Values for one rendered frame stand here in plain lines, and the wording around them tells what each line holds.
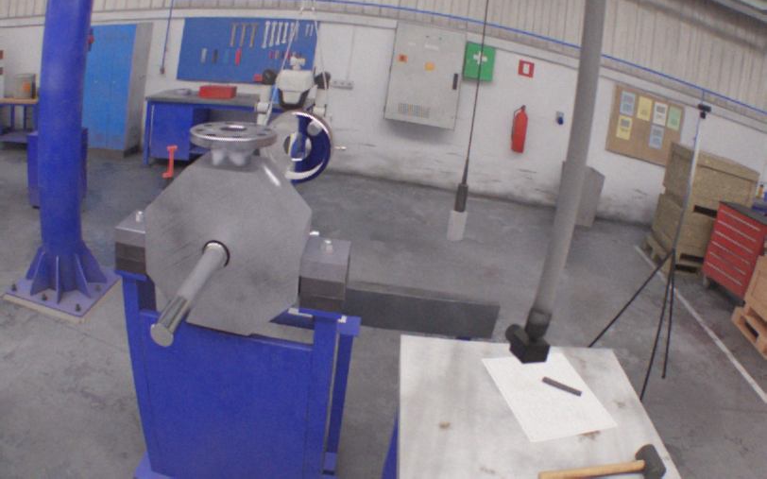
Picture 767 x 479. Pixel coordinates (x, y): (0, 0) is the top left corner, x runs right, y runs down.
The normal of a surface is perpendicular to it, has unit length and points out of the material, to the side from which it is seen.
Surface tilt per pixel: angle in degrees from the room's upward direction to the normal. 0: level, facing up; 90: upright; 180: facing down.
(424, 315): 90
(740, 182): 90
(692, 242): 90
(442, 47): 90
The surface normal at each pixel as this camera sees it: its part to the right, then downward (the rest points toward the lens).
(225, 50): -0.07, 0.32
